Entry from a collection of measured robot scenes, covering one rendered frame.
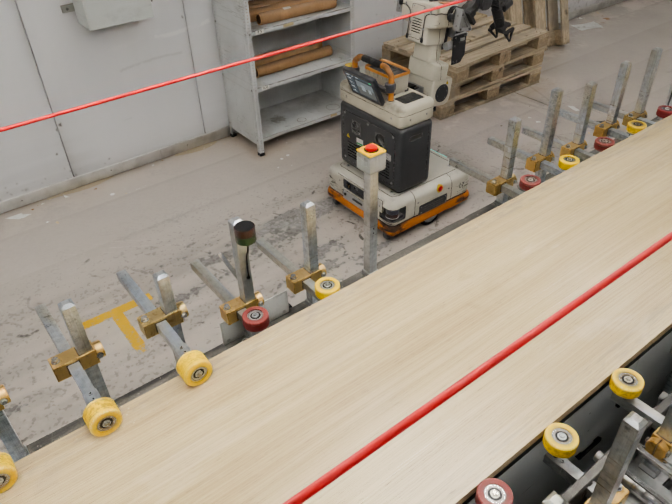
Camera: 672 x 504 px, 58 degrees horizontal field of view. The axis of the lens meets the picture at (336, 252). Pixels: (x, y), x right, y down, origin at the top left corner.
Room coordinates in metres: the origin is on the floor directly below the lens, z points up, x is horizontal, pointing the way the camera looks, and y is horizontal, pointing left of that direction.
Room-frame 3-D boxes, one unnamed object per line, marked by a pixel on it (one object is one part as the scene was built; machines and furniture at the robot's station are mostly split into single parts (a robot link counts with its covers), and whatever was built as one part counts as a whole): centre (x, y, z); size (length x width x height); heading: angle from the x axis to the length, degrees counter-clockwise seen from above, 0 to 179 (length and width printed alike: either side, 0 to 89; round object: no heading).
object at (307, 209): (1.61, 0.08, 0.89); 0.04 x 0.04 x 0.48; 37
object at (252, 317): (1.34, 0.25, 0.85); 0.08 x 0.08 x 0.11
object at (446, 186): (3.31, -0.40, 0.16); 0.67 x 0.64 x 0.25; 126
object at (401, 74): (3.24, -0.31, 0.87); 0.23 x 0.15 x 0.11; 36
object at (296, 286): (1.59, 0.10, 0.84); 0.14 x 0.06 x 0.05; 127
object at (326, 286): (1.47, 0.03, 0.85); 0.08 x 0.08 x 0.11
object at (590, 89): (2.50, -1.12, 0.88); 0.04 x 0.04 x 0.48; 37
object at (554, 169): (2.37, -0.86, 0.83); 0.43 x 0.03 x 0.04; 37
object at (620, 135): (2.67, -1.26, 0.82); 0.43 x 0.03 x 0.04; 37
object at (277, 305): (1.50, 0.28, 0.75); 0.26 x 0.01 x 0.10; 127
